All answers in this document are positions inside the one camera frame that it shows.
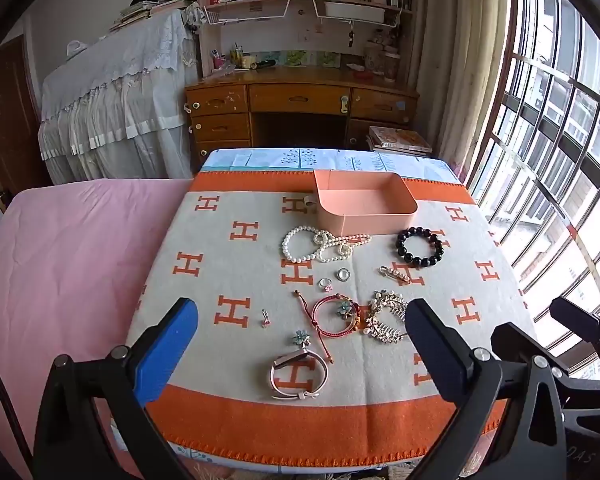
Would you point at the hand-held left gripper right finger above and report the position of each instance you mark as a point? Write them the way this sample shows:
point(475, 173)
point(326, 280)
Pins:
point(435, 355)

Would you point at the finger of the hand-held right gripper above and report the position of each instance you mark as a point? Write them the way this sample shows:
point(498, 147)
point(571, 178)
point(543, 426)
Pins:
point(511, 341)
point(582, 322)

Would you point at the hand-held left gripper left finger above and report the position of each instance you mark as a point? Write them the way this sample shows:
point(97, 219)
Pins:
point(165, 355)

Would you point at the rhinestone hair comb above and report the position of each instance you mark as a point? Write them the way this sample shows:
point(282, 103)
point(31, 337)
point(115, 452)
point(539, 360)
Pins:
point(380, 330)

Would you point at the blue flower earring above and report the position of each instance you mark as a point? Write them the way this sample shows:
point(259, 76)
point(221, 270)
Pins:
point(347, 307)
point(302, 337)

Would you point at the pink plastic box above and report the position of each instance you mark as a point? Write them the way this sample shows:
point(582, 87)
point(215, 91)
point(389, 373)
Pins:
point(380, 222)

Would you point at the gold pearl pin brooch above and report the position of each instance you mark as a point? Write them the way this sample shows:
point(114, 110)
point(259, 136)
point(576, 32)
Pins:
point(395, 275)

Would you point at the orange patterned blanket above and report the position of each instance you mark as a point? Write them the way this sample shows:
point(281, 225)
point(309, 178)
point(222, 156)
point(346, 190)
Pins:
point(230, 285)

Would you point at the red stone earring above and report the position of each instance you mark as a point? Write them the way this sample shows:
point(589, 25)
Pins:
point(265, 322)

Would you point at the pink bed sheet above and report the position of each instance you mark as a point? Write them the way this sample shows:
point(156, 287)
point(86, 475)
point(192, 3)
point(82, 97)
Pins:
point(65, 270)

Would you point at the small beige tag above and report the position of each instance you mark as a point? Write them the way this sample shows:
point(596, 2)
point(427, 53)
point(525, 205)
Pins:
point(306, 201)

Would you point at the metal window grille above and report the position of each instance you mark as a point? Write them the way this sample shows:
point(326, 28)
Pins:
point(555, 110)

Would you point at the light blue printed cloth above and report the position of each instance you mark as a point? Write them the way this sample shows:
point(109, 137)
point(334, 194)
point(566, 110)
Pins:
point(260, 159)

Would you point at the stack of magazines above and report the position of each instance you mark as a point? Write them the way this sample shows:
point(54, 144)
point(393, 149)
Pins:
point(397, 140)

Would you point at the white lace furniture cover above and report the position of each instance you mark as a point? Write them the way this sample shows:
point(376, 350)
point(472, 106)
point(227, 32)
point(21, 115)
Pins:
point(115, 90)

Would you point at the brown wooden door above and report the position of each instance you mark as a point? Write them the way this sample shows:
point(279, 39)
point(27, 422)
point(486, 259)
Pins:
point(5, 125)

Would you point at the beige curtain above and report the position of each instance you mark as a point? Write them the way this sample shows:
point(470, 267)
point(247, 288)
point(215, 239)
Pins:
point(460, 60)

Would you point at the wooden desk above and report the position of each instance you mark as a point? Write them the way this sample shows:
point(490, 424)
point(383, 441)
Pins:
point(300, 97)

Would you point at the floral jar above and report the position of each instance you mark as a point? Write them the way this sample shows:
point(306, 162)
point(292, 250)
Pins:
point(374, 57)

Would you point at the black flashlight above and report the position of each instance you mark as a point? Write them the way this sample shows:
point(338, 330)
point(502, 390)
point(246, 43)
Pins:
point(265, 64)

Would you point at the wooden bookshelf hutch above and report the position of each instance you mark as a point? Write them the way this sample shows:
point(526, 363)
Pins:
point(413, 40)

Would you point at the row of green picture cards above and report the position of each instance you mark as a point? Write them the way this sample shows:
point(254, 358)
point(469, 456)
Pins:
point(300, 58)

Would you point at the patterned cloth bag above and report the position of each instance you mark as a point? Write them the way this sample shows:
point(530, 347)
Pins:
point(194, 17)

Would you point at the stack of books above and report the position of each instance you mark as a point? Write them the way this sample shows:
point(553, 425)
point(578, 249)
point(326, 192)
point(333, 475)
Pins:
point(140, 12)

